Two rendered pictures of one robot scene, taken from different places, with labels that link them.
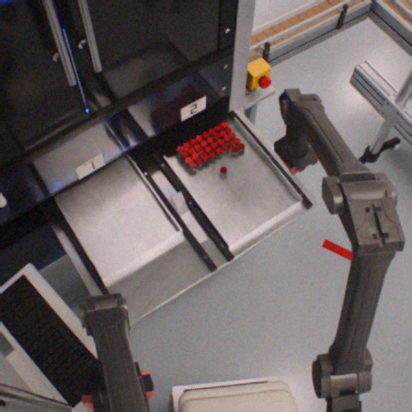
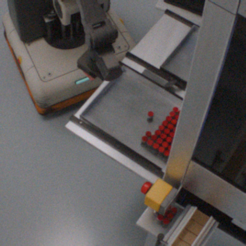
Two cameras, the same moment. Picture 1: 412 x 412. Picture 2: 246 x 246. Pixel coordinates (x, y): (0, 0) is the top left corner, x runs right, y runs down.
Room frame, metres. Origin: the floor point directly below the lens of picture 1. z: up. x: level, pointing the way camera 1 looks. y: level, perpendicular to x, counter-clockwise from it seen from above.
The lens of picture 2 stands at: (1.55, -0.48, 2.45)
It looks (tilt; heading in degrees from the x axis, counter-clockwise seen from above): 61 degrees down; 157
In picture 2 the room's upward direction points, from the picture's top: 4 degrees clockwise
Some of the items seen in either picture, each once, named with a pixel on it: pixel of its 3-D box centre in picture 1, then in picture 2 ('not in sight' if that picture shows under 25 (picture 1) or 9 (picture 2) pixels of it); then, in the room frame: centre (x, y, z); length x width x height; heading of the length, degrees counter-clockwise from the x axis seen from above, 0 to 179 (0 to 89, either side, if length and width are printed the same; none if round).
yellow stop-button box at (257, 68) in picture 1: (255, 72); (160, 196); (1.07, -0.14, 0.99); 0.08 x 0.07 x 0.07; 36
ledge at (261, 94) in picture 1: (247, 85); (164, 219); (1.11, -0.13, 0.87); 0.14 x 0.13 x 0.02; 36
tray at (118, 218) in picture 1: (112, 210); (214, 68); (0.63, 0.26, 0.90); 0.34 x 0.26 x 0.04; 36
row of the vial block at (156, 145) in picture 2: (211, 151); (168, 132); (0.83, -0.01, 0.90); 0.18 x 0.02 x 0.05; 125
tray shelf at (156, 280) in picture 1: (175, 202); (175, 93); (0.67, 0.09, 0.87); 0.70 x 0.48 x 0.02; 126
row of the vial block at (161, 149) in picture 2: (206, 145); (173, 135); (0.84, 0.00, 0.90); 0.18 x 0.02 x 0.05; 125
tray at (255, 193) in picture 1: (232, 179); (141, 116); (0.74, -0.08, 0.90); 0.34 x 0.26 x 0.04; 35
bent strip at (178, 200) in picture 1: (189, 217); (159, 76); (0.61, 0.04, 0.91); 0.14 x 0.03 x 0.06; 35
